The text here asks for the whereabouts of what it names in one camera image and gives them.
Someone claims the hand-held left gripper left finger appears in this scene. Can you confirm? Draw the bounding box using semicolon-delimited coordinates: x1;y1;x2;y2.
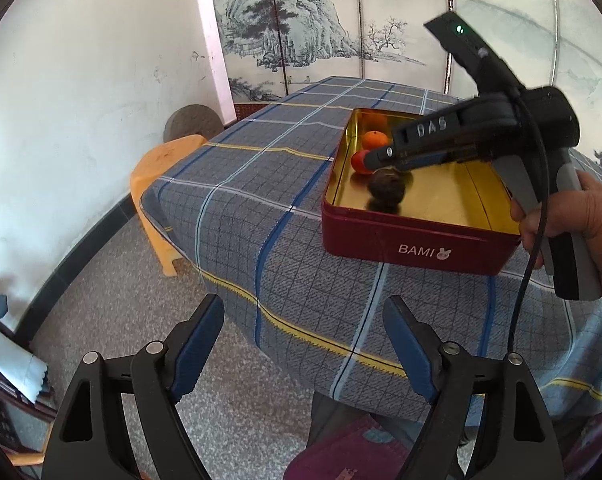
41;294;225;480

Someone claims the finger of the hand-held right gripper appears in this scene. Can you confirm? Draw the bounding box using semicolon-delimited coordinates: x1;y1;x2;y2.
390;109;462;154
364;139;459;172

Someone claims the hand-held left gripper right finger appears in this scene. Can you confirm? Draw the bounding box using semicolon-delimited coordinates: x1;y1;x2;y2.
382;295;566;480

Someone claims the dark brown round fruit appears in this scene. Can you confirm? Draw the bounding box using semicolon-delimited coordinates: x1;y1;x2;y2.
370;169;408;200

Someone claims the reddish orange tangerine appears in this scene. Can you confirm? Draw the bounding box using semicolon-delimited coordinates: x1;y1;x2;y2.
350;149;378;176

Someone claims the red metal tin box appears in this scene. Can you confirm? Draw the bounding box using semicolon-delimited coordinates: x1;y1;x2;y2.
321;107;522;277

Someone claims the maroon cloth bag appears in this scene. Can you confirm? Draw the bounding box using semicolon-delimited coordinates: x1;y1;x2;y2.
284;414;419;480

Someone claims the blue plaid tablecloth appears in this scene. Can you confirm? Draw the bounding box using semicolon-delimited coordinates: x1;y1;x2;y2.
140;76;602;422

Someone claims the landscape painted folding screen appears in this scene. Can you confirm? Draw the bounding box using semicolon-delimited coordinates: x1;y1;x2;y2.
205;0;602;183

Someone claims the dark red wicker basket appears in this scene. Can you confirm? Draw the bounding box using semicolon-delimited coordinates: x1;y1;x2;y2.
232;101;269;122

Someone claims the orange plastic stool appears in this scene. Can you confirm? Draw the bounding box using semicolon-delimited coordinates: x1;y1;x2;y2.
130;134;208;277

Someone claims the dark wooden furniture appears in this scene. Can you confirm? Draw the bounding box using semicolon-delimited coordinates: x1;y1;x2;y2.
0;290;59;467

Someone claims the grey round stone disc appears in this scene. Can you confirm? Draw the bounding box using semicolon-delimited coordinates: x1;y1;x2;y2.
163;104;223;144

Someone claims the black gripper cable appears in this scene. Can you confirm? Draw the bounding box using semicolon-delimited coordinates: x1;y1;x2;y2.
505;87;550;362

